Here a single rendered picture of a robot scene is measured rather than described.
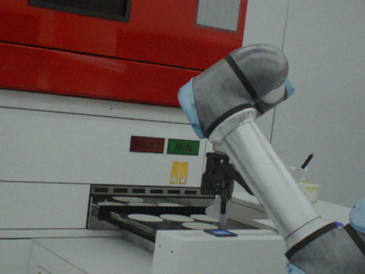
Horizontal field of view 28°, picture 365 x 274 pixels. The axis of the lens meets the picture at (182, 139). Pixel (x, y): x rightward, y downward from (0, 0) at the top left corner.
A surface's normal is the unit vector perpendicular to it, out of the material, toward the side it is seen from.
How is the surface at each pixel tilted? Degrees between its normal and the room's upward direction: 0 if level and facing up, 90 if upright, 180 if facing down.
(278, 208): 91
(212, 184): 90
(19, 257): 90
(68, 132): 90
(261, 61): 64
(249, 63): 68
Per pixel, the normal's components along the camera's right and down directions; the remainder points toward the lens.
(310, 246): -0.32, -0.18
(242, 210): -0.83, -0.07
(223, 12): 0.55, 0.11
